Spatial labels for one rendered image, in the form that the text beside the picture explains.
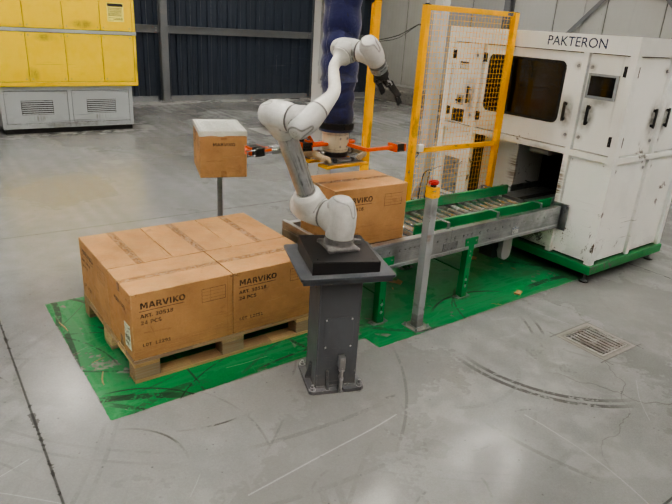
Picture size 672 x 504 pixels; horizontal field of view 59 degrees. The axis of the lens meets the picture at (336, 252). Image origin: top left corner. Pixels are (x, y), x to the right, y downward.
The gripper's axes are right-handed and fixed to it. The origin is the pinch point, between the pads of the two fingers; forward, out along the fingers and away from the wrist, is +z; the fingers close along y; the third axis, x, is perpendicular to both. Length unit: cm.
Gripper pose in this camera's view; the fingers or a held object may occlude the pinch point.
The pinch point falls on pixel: (390, 97)
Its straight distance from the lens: 328.9
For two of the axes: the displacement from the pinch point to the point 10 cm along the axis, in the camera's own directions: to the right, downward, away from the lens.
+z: 3.5, 4.5, 8.2
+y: 5.9, 5.7, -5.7
